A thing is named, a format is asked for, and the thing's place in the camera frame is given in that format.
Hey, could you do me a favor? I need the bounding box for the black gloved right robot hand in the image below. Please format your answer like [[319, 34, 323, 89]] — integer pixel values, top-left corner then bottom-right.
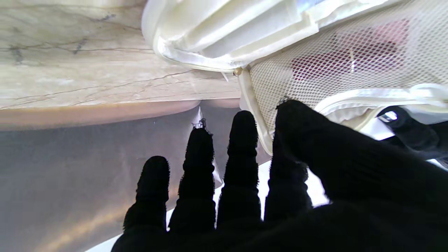
[[111, 100, 448, 252]]

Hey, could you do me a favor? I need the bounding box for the cream fabric cosmetics bag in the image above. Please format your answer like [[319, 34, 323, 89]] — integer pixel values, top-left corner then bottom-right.
[[142, 0, 448, 156]]

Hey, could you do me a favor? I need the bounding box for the red rectangular cosmetics box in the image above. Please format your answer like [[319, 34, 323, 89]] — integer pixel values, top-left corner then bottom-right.
[[290, 19, 410, 81]]

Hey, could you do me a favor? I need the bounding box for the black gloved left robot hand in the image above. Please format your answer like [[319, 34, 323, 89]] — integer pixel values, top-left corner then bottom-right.
[[376, 105, 448, 160]]

